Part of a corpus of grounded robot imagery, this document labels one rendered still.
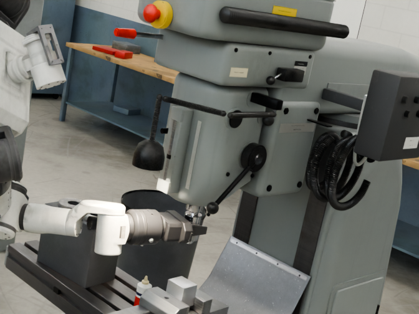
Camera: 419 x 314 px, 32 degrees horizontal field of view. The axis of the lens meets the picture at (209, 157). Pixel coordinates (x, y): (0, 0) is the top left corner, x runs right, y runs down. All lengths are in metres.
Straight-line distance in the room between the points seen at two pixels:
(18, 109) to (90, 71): 7.51
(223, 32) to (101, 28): 7.44
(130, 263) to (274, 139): 2.19
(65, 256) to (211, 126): 0.70
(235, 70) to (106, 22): 7.31
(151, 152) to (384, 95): 0.56
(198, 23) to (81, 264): 0.88
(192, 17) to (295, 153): 0.53
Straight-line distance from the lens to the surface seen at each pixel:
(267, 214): 2.18
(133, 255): 3.86
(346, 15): 6.61
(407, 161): 5.33
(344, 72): 2.00
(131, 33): 1.68
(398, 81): 1.73
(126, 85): 8.57
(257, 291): 2.18
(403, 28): 6.32
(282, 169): 1.88
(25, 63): 1.61
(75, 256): 2.14
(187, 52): 1.69
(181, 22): 1.57
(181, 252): 3.85
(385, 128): 1.74
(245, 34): 1.62
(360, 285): 2.28
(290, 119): 1.84
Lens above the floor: 1.86
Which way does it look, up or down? 14 degrees down
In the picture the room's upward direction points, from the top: 11 degrees clockwise
